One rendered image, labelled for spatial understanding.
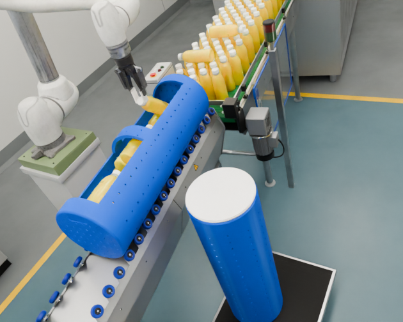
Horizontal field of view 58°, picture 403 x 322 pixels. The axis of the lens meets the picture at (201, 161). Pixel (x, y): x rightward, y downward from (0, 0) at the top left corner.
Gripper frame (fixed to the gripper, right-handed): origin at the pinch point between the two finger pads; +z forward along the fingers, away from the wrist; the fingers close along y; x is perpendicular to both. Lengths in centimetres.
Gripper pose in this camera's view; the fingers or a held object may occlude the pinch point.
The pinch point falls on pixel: (139, 95)
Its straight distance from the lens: 167.9
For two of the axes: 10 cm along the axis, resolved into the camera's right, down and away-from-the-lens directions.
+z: 2.5, 7.2, 6.5
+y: 9.0, 0.7, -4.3
